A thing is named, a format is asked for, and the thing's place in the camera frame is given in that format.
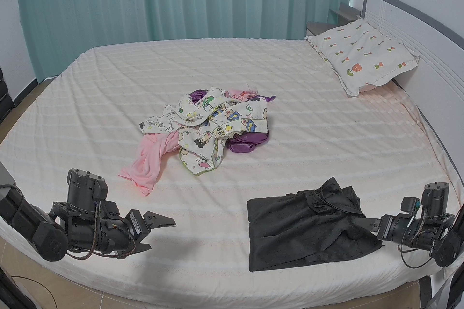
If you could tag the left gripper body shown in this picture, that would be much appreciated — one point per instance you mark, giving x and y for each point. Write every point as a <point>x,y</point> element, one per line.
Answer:
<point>123,231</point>

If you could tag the black T-shirt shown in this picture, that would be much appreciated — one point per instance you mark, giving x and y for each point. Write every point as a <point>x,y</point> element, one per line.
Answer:
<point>301,228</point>

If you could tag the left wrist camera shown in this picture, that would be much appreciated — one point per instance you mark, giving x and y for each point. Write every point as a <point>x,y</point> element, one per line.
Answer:
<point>111,209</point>

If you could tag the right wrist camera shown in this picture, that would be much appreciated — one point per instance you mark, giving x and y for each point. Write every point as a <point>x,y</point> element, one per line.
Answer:
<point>409,205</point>

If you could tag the white printed pyjama top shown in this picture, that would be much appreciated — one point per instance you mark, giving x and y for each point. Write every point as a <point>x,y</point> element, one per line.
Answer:
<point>203,126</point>

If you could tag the white printed pillow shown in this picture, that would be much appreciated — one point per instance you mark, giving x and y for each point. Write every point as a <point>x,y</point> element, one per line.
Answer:
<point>362,54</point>

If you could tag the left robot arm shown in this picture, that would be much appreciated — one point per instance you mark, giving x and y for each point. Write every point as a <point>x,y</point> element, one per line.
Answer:
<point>36,224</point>

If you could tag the purple garment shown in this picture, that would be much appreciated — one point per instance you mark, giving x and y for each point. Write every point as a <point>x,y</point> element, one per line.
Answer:
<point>243,144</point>

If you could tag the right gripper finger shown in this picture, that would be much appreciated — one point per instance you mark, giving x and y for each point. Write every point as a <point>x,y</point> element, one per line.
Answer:
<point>369,224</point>

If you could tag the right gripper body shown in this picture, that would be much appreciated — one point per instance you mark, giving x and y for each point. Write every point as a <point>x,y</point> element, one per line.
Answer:
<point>393,228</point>

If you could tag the grey bedside table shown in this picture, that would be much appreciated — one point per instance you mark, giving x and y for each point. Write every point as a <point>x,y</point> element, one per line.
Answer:
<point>317,27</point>

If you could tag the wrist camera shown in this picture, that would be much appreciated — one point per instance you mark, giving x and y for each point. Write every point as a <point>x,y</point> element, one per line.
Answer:
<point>111,209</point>
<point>409,205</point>

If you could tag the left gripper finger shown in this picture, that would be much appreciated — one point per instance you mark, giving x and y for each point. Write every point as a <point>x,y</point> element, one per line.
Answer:
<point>159,220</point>
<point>136,250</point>

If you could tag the pink garment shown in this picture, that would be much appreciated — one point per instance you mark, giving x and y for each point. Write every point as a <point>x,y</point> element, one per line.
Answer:
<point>150,159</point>

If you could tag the bed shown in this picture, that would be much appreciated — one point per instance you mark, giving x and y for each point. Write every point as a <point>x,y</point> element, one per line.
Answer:
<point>290,101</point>

